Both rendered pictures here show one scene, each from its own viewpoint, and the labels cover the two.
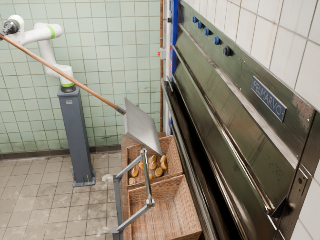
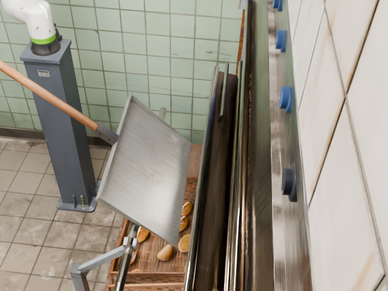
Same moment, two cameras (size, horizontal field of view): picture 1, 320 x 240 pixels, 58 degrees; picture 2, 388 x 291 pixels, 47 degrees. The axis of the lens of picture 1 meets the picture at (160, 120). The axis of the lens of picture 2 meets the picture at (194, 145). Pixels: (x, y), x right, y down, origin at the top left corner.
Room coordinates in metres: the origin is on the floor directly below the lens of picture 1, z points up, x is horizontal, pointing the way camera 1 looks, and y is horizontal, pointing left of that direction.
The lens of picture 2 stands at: (0.89, -0.25, 2.45)
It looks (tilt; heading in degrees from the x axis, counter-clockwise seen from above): 44 degrees down; 12
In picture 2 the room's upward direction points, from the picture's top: 2 degrees clockwise
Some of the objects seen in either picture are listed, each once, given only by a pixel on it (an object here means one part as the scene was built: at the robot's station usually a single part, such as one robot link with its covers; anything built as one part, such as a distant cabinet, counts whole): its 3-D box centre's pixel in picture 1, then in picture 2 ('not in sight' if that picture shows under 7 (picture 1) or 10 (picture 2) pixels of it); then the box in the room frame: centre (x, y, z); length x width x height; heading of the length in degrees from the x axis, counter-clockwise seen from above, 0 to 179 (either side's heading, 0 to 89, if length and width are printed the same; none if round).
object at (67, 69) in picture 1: (65, 75); (37, 19); (2.66, 0.93, 1.36); 0.16 x 0.13 x 0.19; 68
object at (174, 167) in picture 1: (152, 164); (174, 230); (2.06, 0.07, 0.72); 0.56 x 0.49 x 0.28; 6
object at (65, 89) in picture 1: (69, 84); (48, 37); (2.71, 0.93, 1.23); 0.26 x 0.15 x 0.06; 8
